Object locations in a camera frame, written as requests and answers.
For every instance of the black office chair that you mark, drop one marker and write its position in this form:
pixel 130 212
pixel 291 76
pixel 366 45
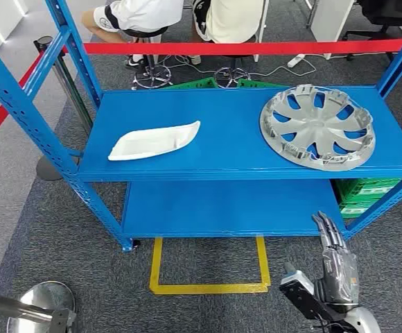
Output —
pixel 388 11

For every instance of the white desk panel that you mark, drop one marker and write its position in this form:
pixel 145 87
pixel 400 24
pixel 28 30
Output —
pixel 331 23

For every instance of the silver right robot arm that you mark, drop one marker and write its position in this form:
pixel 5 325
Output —
pixel 369 321

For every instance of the steel stanchion post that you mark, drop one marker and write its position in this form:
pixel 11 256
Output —
pixel 71 92

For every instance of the silver plastic hubcap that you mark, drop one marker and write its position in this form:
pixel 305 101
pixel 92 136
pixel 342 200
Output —
pixel 317 133

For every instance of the person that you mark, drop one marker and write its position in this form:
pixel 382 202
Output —
pixel 145 14
pixel 232 20

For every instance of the blue metal shelf rack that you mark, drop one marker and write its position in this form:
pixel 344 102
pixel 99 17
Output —
pixel 222 133

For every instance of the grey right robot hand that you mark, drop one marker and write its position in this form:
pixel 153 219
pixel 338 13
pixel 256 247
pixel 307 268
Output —
pixel 339 275

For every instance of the white plastic trim part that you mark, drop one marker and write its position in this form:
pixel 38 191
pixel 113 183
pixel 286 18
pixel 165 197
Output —
pixel 145 142

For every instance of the green plastic crate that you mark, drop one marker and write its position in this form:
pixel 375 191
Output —
pixel 201 84
pixel 367 188
pixel 355 210
pixel 256 84

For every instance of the white desk leg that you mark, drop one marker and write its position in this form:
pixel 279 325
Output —
pixel 260 27

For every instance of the chrome dome-base stanchion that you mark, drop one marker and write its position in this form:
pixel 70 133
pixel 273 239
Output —
pixel 41 303

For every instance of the white power strip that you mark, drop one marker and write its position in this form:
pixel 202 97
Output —
pixel 296 60

